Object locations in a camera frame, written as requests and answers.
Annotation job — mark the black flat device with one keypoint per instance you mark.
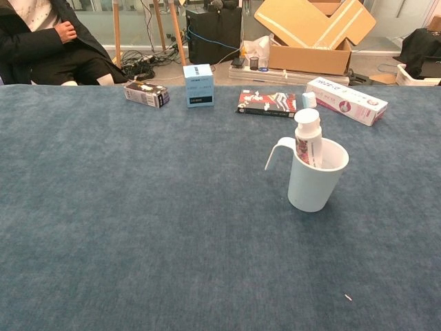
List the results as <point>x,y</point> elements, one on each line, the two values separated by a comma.
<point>238,62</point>

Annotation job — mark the black cloth covered object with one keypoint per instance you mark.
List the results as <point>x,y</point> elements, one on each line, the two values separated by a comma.
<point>420,48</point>

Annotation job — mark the flat cardboard piece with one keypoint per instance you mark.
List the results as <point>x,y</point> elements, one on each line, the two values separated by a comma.
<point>384,79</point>

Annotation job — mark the white pink toothpaste carton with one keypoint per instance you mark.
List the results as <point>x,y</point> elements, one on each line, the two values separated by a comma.
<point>348,100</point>

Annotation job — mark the wooden easel leg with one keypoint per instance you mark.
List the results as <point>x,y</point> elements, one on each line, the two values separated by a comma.
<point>117,34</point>
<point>176,31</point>
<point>159,24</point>

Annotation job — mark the red black flat box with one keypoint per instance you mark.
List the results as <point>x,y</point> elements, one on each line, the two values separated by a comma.
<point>268,101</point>

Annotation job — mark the blue table cloth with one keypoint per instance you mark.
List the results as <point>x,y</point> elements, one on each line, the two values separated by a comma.
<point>138,207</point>

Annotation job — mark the large open cardboard box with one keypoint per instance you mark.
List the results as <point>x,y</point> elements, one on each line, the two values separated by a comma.
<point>310,58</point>

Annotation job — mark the toothpaste tube with white cap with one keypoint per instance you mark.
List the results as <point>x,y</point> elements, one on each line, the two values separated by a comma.
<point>308,138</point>

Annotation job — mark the stack of aluminium profiles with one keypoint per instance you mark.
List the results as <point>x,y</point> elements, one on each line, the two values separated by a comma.
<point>275,76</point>

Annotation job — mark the black computer tower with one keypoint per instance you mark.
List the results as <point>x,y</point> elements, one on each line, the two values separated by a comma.
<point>213,24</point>

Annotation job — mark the white plastic bag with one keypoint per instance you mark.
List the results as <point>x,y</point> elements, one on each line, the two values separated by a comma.
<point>256,46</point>

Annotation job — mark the light blue upright box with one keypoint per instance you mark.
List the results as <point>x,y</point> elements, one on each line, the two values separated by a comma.
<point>200,86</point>

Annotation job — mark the small dark printed box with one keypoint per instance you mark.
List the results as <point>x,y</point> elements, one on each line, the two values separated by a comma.
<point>144,93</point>

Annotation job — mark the tiny white scrap on cloth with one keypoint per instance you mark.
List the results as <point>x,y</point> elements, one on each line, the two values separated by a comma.
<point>348,297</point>

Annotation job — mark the white storage bin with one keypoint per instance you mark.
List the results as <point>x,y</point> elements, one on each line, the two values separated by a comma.
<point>408,77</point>

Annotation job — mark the seated person in black coat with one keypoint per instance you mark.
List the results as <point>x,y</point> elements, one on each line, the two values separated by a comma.
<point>27,51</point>

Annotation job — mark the light blue toothbrush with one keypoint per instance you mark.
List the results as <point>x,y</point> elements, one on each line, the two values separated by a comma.
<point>309,100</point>

